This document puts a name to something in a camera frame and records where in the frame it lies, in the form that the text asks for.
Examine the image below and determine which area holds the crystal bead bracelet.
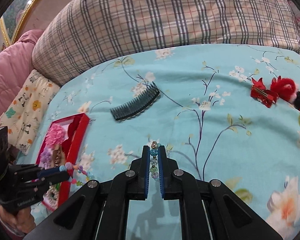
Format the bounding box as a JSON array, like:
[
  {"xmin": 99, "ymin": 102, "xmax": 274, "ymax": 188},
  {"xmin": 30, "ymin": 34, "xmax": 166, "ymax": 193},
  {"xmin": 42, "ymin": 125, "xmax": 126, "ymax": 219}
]
[{"xmin": 148, "ymin": 140, "xmax": 162, "ymax": 180}]

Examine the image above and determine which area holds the beige claw hair clip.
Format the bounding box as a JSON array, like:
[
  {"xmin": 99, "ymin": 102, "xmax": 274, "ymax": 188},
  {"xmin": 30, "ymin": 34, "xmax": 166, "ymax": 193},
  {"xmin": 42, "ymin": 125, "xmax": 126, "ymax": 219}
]
[{"xmin": 52, "ymin": 145, "xmax": 66, "ymax": 167}]

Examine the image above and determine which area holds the colorful bead bracelet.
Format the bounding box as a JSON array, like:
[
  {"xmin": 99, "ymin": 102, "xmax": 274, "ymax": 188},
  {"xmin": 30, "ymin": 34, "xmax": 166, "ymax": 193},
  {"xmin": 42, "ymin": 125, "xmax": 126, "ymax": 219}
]
[{"xmin": 58, "ymin": 161, "xmax": 96, "ymax": 186}]

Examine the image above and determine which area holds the pink tulle scrunchie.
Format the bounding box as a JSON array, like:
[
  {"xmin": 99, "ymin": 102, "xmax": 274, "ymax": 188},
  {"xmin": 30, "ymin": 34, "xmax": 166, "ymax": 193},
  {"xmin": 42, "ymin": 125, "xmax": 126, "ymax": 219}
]
[{"xmin": 45, "ymin": 123, "xmax": 66, "ymax": 149}]

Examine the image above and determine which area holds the small purple tulle scrunchie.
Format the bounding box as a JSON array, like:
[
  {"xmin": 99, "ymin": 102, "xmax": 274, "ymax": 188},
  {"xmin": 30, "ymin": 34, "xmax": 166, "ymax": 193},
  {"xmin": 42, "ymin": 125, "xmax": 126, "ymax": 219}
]
[{"xmin": 39, "ymin": 148, "xmax": 52, "ymax": 169}]

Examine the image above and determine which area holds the red velvet bow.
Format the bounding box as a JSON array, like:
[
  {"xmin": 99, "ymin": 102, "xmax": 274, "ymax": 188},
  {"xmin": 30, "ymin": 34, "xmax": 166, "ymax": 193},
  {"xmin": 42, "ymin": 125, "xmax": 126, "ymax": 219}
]
[{"xmin": 62, "ymin": 119, "xmax": 80, "ymax": 153}]

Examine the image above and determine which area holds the red jewelry tray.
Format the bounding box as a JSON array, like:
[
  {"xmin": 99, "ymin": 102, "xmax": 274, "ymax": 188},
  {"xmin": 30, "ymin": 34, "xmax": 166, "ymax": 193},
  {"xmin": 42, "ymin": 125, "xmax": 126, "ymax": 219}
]
[{"xmin": 36, "ymin": 113, "xmax": 90, "ymax": 211}]

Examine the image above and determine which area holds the person's left hand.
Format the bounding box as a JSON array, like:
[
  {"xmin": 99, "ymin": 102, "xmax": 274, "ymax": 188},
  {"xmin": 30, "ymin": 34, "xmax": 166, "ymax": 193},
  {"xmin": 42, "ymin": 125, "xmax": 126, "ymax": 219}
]
[{"xmin": 0, "ymin": 205, "xmax": 36, "ymax": 233}]

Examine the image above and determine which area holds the cartoon print cushion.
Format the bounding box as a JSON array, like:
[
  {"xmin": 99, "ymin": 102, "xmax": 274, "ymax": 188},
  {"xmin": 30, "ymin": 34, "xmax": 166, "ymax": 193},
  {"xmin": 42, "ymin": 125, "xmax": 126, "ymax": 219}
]
[{"xmin": 0, "ymin": 70, "xmax": 60, "ymax": 155}]

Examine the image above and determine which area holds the teal floral bed sheet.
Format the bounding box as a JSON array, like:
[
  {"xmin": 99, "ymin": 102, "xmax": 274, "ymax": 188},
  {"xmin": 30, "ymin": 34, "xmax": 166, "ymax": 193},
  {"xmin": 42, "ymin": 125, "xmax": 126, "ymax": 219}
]
[{"xmin": 18, "ymin": 44, "xmax": 300, "ymax": 239}]

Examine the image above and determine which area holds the black hair comb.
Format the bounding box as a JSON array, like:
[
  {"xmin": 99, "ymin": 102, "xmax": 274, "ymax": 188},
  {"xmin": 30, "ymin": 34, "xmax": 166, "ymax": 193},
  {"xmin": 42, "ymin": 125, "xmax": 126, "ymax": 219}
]
[{"xmin": 110, "ymin": 83, "xmax": 160, "ymax": 122}]

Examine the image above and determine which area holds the pink quilted blanket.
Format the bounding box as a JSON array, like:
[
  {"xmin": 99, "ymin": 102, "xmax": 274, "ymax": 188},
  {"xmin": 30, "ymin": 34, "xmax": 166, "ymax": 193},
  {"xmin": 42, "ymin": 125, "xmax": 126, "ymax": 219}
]
[{"xmin": 0, "ymin": 29, "xmax": 43, "ymax": 116}]

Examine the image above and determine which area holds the red bow hair clip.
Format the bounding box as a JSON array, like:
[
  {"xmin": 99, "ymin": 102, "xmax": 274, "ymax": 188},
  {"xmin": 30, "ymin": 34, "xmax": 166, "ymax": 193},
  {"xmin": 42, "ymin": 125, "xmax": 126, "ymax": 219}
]
[{"xmin": 250, "ymin": 77, "xmax": 279, "ymax": 108}]

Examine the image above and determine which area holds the red furry hair clip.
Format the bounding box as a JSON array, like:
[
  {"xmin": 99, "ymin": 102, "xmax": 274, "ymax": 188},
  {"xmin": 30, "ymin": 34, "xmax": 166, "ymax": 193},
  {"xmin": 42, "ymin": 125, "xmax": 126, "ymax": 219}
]
[{"xmin": 270, "ymin": 76, "xmax": 300, "ymax": 111}]

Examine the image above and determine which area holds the plaid pillow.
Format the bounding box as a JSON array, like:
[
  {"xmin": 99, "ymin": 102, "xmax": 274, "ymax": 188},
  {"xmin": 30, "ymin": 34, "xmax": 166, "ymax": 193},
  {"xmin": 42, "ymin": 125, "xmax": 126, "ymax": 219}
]
[{"xmin": 32, "ymin": 0, "xmax": 300, "ymax": 86}]

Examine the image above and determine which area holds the gold framed picture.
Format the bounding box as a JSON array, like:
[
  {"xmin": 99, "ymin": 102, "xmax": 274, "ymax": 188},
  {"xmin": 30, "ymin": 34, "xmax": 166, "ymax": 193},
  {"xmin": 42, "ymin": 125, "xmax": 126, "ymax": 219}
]
[{"xmin": 0, "ymin": 0, "xmax": 39, "ymax": 47}]

